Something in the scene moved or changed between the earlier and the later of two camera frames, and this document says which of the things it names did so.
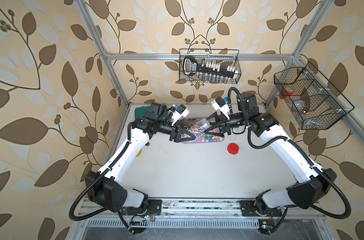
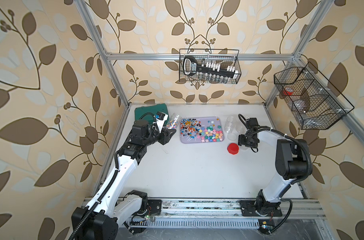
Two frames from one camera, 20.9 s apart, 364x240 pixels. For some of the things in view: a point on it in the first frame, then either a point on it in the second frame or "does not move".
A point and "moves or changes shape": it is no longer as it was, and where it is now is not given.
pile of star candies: (210, 138) does not move
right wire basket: (315, 103) does not move
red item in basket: (285, 92) does not move
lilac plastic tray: (202, 137) does not move
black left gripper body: (167, 130) to (162, 138)
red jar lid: (233, 148) does not move
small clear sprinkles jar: (198, 128) moves or changes shape
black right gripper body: (236, 121) to (244, 140)
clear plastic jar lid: (232, 137) does not move
